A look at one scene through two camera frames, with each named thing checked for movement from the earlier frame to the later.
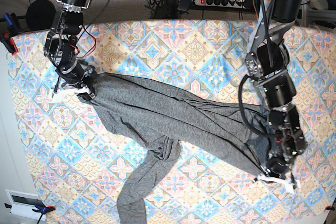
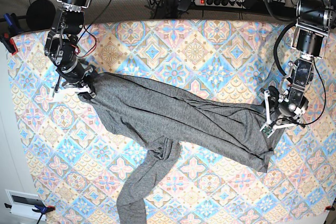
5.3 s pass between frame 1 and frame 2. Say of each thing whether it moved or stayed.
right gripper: moved
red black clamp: stayed
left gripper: stayed
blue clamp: stayed
